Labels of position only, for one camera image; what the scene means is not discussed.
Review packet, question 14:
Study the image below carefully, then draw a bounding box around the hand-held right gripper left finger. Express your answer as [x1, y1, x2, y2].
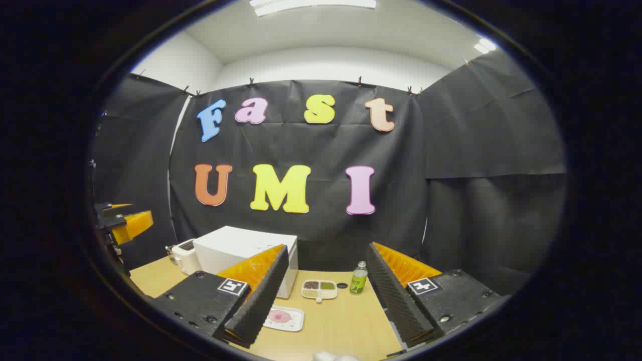
[150, 244, 290, 349]

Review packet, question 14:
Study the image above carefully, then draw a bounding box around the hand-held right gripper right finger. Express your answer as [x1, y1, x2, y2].
[368, 242, 502, 349]

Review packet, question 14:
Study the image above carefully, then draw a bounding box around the white square plate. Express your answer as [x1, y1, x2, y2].
[262, 306, 305, 332]

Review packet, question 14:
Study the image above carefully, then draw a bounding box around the white microwave oven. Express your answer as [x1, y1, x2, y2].
[193, 226, 299, 300]

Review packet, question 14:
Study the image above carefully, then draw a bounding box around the green drink bottle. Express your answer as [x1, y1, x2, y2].
[350, 261, 369, 295]

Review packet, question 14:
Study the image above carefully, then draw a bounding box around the white divided dish with grains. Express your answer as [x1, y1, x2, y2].
[301, 280, 339, 303]

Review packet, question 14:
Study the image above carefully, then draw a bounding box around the white toaster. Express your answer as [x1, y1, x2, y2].
[171, 239, 202, 275]

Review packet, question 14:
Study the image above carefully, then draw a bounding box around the long ceiling light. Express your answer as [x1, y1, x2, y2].
[250, 0, 377, 17]

